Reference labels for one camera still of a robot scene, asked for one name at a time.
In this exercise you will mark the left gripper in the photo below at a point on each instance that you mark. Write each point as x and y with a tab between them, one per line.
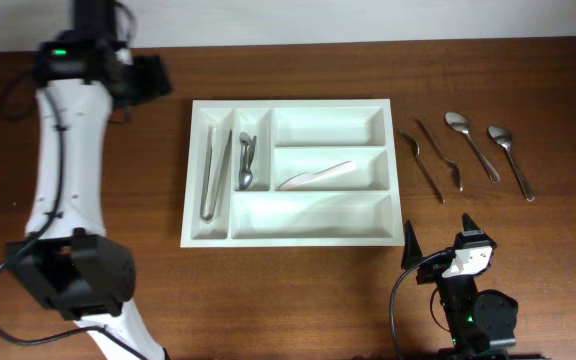
154	79

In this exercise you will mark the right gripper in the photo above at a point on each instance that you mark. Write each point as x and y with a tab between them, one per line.
412	251

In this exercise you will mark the steel fork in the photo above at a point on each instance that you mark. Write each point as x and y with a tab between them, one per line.
457	175
416	149

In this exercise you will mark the large steel spoon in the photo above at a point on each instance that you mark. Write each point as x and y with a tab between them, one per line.
460	124
504	138

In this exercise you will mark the small steel teaspoon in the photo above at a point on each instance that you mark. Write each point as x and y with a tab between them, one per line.
250	152
245	174

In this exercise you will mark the pink plastic knife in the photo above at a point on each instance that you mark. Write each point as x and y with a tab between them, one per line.
309	177

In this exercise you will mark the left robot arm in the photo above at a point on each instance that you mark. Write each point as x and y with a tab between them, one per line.
65	260

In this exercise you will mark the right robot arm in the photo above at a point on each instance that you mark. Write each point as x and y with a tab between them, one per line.
481	323

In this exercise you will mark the white plastic cutlery tray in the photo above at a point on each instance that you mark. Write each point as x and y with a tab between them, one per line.
361	208

